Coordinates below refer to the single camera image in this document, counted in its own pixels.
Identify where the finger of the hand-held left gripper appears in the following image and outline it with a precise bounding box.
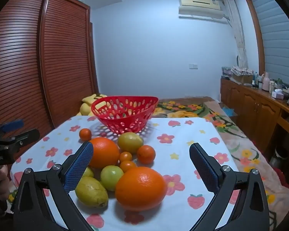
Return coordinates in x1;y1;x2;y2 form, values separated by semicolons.
0;128;40;151
0;119;24;135

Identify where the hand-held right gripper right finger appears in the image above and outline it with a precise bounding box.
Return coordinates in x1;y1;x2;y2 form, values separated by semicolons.
189;143;276;231

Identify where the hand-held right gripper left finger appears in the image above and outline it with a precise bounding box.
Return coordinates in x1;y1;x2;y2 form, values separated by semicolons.
13;141;95;231

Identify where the large orange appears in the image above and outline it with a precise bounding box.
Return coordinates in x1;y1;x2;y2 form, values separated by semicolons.
88;137;121;169
115;167;168;212

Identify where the round green fruit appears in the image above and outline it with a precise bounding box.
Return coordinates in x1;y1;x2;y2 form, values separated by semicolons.
101;165;124;191

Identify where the yellow-green lemon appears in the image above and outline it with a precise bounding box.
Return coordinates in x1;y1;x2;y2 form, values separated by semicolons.
75;176;109;208
118;132;144;154

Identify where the medium tangerine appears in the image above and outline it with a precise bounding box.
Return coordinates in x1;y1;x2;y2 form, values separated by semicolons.
137;145;156;164

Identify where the red perforated plastic basket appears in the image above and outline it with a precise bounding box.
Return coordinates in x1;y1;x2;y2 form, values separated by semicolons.
91;96;159;135

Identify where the person's left hand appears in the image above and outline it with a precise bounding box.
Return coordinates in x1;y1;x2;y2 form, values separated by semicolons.
0;166;10;201

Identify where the white floral tablecloth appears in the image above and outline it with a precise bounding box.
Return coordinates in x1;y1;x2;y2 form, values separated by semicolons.
10;115;240;231

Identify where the small tangerine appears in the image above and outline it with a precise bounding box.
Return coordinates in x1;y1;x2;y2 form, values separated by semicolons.
79;128;92;141
120;151;133;162
120;161;137;173

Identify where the floral blanket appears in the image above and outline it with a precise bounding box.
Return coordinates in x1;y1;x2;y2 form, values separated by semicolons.
154;97;289;222

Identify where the yellow plush toy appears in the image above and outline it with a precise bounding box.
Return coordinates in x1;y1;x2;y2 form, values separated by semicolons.
79;93;109;116

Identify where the blue cloth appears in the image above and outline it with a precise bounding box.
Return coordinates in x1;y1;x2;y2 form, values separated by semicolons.
220;106;238;118

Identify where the brown louvered wooden wardrobe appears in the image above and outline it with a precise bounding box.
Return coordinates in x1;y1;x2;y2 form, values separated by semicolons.
0;0;100;164

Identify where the brown wooden cabinet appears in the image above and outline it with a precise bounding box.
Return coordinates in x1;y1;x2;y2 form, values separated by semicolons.
220;76;289;172

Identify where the grey trash bin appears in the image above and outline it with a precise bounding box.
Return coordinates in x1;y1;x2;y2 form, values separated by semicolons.
270;146;289;169

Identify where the dark red cloth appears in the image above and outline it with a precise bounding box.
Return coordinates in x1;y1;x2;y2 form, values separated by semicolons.
274;168;289;191

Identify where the cardboard box with packets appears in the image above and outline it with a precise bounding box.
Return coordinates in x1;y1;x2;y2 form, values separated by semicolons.
231;65;254;85

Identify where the white tissue box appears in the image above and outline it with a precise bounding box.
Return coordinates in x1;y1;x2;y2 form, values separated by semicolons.
272;89;285;100

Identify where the pink thermos jug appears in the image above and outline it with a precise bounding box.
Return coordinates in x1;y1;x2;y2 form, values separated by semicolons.
261;72;270;91

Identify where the white patterned curtain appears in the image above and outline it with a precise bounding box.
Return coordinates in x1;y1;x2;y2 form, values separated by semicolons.
223;0;249;72

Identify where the grey window blind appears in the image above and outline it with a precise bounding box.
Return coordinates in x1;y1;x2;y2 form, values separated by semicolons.
249;0;289;100

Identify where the white wall air conditioner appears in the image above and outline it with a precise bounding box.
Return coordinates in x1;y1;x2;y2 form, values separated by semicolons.
178;0;230;20

